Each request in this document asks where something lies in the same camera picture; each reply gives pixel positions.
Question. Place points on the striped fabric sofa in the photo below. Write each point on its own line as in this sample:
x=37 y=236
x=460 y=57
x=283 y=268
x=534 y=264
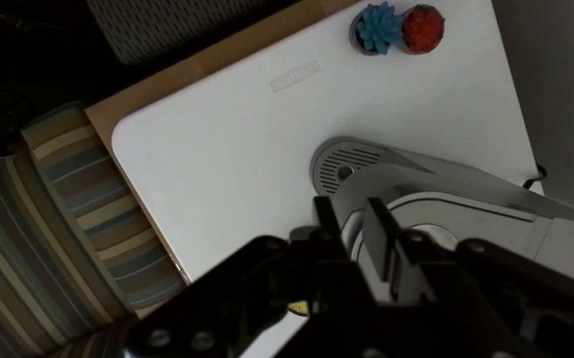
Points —
x=29 y=250

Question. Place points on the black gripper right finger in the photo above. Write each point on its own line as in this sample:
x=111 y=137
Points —
x=393 y=254

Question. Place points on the grey pod coffee maker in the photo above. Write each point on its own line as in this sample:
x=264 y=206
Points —
x=432 y=179

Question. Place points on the grey textured fabric object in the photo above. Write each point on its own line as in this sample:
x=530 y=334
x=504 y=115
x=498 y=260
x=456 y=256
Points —
x=180 y=25

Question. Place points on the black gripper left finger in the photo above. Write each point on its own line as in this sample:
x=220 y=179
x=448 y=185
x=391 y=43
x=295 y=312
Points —
x=329 y=228

